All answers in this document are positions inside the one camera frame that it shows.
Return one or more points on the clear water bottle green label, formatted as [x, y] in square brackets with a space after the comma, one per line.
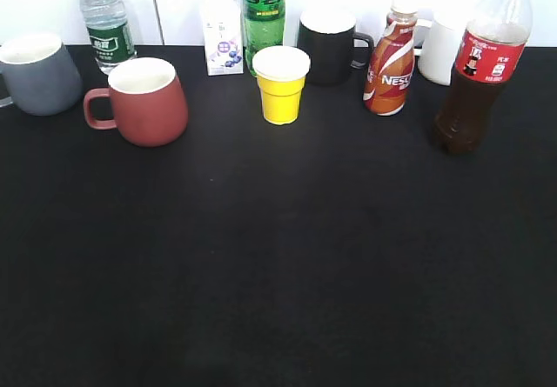
[107, 25]

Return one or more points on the red ceramic mug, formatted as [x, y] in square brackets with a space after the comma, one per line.
[148, 103]

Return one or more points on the cola bottle red label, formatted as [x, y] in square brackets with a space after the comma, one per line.
[491, 46]

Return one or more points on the white blueberry milk carton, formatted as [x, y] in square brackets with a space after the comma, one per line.
[222, 30]

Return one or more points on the grey ceramic mug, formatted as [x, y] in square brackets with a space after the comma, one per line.
[40, 75]

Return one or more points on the orange nescafe bottle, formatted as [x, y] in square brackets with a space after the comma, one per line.
[392, 62]

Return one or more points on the black ceramic mug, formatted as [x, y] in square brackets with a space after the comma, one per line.
[327, 35]

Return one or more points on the white ceramic mug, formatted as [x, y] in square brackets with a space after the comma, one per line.
[440, 46]

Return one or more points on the green sprite bottle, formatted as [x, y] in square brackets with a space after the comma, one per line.
[264, 22]

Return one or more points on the yellow plastic cup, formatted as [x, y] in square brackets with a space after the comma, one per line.
[281, 72]

